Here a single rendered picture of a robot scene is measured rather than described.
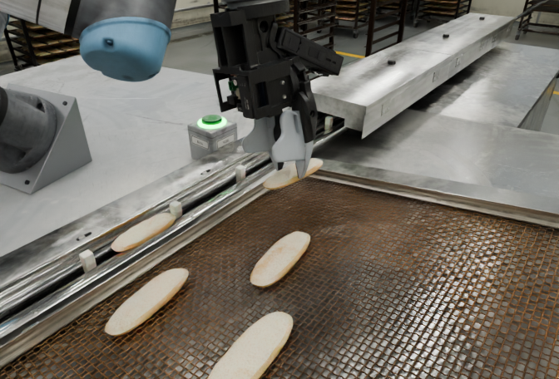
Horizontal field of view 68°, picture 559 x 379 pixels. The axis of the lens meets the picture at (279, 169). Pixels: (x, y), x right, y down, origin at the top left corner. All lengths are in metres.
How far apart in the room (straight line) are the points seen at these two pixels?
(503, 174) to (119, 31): 0.72
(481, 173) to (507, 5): 6.65
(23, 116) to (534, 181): 0.91
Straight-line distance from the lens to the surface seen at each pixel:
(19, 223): 0.77
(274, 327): 0.37
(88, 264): 0.58
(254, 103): 0.44
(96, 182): 0.83
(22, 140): 0.83
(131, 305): 0.44
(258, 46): 0.47
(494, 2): 7.49
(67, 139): 0.86
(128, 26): 0.41
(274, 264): 0.43
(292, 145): 0.49
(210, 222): 0.55
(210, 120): 0.80
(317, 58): 0.52
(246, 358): 0.35
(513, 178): 0.88
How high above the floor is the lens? 1.22
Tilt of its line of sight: 30 degrees down
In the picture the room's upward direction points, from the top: straight up
